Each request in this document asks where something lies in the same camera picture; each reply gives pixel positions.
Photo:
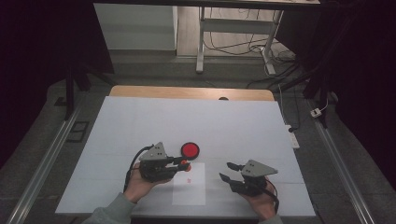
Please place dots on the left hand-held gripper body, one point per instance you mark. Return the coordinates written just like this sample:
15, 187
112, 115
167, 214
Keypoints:
154, 171

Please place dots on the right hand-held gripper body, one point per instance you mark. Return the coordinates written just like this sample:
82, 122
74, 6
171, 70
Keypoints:
249, 186

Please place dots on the small orange-red ball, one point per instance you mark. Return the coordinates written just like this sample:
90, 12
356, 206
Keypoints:
186, 163

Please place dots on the round red ink pad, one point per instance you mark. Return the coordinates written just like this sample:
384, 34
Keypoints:
190, 151

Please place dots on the white paper sheet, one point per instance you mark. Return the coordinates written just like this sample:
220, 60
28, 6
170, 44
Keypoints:
193, 193

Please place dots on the person's left hand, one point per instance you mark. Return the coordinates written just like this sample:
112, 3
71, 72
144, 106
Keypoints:
137, 188

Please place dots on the person's right hand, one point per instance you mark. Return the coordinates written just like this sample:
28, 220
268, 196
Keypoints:
263, 207

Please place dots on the large white table mat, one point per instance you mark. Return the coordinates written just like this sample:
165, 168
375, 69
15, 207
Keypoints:
193, 121

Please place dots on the white power strip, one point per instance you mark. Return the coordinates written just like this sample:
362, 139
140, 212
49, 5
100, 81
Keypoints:
293, 139

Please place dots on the black floor socket cover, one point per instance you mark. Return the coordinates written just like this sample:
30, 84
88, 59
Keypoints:
77, 131

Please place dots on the small white adapter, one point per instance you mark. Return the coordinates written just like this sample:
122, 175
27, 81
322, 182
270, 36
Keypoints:
315, 112

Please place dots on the black stand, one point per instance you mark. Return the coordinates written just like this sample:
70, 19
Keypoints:
69, 93
323, 93

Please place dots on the white cabinet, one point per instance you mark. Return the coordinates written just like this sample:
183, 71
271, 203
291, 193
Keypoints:
135, 28

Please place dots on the dark curtain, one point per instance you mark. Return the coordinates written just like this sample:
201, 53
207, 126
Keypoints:
367, 77
31, 62

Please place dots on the metal floor rail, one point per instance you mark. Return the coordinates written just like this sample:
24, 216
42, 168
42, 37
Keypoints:
339, 161
46, 161

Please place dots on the white desk frame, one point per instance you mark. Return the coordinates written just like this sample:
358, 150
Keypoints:
236, 25

